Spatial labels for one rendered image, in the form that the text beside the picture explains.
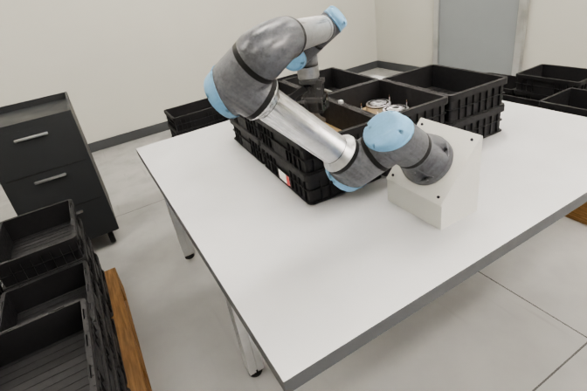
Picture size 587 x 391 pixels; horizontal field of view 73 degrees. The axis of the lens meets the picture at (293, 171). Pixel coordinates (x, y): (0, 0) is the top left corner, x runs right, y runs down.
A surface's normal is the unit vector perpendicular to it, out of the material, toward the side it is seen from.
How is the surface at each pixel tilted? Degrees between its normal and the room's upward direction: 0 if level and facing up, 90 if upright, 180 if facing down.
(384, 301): 0
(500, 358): 0
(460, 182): 90
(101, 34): 90
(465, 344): 0
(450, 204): 90
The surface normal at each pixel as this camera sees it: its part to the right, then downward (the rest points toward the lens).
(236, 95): 0.04, 0.73
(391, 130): -0.63, -0.43
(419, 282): -0.14, -0.89
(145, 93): 0.50, 0.33
